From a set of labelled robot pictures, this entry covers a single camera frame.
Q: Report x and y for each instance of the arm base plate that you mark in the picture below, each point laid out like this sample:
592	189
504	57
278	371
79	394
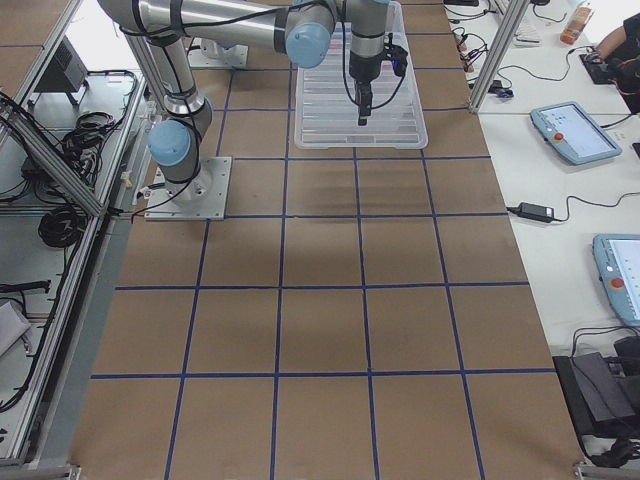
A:
207	54
204	199

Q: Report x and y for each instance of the orange bottle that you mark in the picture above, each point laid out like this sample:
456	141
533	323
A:
577	22

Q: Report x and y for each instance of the aluminium frame post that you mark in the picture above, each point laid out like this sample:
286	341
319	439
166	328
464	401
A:
497	50

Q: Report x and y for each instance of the teach pendant tablet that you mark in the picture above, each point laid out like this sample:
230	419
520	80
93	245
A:
617	260
573	133

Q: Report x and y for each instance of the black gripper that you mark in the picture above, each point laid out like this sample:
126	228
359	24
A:
363	69

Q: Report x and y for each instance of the black power adapter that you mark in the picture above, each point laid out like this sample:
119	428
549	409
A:
533	212

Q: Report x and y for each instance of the black laptop stand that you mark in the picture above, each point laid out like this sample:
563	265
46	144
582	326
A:
602	394

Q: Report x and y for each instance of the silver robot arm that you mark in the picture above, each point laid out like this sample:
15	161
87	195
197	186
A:
295	35

